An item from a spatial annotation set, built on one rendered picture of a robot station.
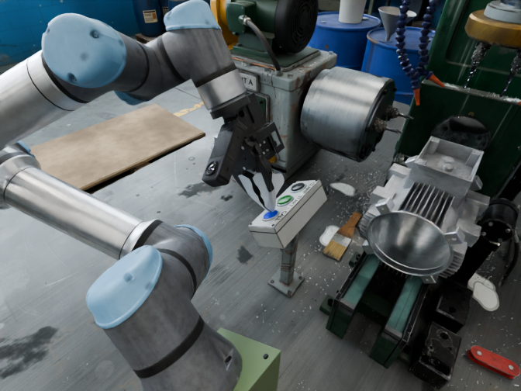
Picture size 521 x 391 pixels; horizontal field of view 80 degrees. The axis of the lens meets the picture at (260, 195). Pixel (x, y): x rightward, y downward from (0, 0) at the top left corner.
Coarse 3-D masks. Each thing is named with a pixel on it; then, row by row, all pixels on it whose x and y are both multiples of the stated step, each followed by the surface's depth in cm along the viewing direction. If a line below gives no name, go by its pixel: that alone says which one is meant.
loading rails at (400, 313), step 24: (360, 264) 67; (360, 288) 64; (408, 288) 64; (336, 312) 63; (360, 312) 72; (384, 312) 68; (408, 312) 60; (384, 336) 58; (408, 336) 55; (384, 360) 62; (408, 360) 63
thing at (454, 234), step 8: (408, 160) 70; (472, 184) 64; (480, 184) 63; (384, 200) 59; (384, 208) 59; (392, 208) 58; (448, 232) 53; (456, 232) 52; (448, 240) 54; (456, 240) 53; (368, 248) 66; (424, 280) 62; (432, 280) 61
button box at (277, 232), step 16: (288, 192) 65; (304, 192) 62; (320, 192) 64; (288, 208) 59; (304, 208) 60; (256, 224) 58; (272, 224) 55; (288, 224) 57; (304, 224) 60; (256, 240) 60; (272, 240) 57; (288, 240) 57
